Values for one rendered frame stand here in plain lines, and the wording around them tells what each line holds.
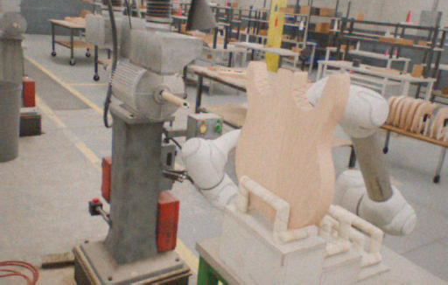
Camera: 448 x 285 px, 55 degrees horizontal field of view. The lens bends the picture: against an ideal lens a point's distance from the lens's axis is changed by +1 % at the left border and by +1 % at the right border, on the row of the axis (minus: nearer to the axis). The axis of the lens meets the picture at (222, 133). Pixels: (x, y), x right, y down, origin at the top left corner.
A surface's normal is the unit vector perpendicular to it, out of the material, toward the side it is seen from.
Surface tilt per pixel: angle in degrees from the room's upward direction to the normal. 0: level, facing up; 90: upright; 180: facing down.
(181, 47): 90
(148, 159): 90
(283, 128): 90
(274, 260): 90
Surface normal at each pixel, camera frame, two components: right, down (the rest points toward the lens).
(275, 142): -0.84, 0.07
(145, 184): 0.56, 0.29
